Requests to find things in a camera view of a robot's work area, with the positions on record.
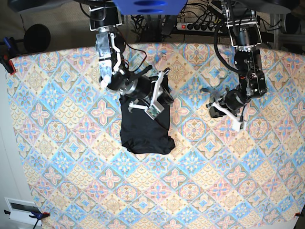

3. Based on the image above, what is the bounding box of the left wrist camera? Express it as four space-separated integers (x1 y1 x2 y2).
232 120 247 132

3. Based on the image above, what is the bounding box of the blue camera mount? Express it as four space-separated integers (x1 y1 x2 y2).
113 0 187 15

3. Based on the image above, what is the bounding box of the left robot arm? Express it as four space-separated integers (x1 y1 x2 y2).
206 0 267 118

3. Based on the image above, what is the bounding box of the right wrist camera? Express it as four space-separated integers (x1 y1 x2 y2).
144 105 164 120

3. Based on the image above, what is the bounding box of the black round speaker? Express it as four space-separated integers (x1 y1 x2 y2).
23 24 51 53

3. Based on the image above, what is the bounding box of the black t-shirt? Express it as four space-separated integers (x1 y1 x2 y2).
118 75 176 155

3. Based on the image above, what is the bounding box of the blue clamp upper left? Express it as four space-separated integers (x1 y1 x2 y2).
0 37 15 50

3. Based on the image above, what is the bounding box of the orange clamp lower right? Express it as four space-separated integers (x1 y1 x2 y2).
295 212 304 217

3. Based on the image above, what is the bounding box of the orange black clamp left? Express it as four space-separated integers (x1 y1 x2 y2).
0 55 16 75

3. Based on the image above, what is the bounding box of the white floor vent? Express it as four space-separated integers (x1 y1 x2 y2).
5 197 40 226

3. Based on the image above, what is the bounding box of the patterned tablecloth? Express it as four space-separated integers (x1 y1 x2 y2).
6 43 305 229

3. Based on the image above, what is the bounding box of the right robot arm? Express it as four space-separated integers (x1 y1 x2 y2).
89 2 174 106

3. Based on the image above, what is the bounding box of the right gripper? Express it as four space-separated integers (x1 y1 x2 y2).
106 65 174 104

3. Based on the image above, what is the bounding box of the blue orange clamp lower left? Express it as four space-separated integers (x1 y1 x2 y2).
3 209 50 221

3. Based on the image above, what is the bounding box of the white power strip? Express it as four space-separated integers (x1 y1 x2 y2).
176 22 216 32

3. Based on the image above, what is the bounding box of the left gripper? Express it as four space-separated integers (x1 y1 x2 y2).
200 88 248 118

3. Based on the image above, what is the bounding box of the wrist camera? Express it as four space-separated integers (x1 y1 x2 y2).
232 120 247 132
144 105 164 120

